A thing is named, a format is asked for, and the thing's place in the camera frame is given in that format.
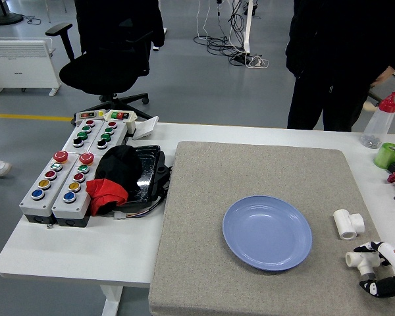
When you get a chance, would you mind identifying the person's left hand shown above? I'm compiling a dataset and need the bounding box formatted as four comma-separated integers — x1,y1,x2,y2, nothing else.
374,65,395,87

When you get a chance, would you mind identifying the white tee pipe metal end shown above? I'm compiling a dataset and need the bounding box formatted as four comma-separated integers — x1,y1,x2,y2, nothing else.
344,251,382,280

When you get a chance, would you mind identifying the clear bottle red cap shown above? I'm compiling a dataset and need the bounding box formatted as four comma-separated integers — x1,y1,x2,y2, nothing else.
359,92,395,149

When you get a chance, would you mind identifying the plain white tee pipe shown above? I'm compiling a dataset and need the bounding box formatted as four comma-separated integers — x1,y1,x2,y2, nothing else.
332,209,366,240

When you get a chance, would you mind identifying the blue plastic plate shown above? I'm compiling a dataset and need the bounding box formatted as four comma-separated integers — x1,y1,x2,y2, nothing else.
222,195,313,272

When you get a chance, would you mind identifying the green plastic cup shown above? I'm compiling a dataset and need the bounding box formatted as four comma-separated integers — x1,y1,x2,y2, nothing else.
373,142,395,169

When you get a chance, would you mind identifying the white floor power strip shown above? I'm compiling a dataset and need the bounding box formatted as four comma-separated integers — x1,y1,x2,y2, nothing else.
248,55,270,70

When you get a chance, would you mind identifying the white desk leg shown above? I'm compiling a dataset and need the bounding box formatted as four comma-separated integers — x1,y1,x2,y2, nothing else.
242,0,253,55

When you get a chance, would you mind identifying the grey-brown mat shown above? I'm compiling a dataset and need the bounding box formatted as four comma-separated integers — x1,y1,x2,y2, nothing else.
148,141,395,316

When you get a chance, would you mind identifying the black tray device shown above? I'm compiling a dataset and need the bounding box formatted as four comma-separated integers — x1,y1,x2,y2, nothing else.
118,144,172,211

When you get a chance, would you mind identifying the black and red cloth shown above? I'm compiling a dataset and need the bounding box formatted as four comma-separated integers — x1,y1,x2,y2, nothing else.
86,145,144,217

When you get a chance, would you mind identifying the black office chair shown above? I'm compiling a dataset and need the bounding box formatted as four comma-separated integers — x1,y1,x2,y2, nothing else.
45,13,155,121

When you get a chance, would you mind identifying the black jacket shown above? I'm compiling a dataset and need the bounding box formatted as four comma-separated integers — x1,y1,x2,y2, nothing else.
74,0,167,55

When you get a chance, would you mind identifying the white table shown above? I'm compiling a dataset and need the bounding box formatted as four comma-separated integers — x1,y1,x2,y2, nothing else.
0,122,395,316

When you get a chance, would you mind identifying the five-button control box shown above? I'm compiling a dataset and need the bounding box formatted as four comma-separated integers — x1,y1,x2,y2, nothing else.
18,150,79,224
51,153,103,228

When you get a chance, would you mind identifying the white panel heater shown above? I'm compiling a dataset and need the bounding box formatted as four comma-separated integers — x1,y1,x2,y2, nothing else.
0,36,62,97

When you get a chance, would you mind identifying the black round stand base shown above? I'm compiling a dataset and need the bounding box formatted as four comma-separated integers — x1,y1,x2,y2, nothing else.
0,0,24,26

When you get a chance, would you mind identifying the black floor cable bundle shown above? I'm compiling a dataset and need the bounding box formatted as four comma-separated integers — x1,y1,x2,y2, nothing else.
193,34,251,66

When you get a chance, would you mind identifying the white wall switch panel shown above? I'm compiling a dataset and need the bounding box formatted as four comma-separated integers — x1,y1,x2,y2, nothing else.
132,116,159,142

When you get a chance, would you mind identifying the white green-red switch box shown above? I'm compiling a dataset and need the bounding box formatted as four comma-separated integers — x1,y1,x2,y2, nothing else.
104,109,138,134

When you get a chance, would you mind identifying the wire bundle white connector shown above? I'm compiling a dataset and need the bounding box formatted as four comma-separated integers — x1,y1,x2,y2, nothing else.
113,194,167,221

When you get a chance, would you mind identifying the grey switch box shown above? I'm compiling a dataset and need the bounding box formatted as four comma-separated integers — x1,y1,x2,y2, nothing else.
74,110,106,124

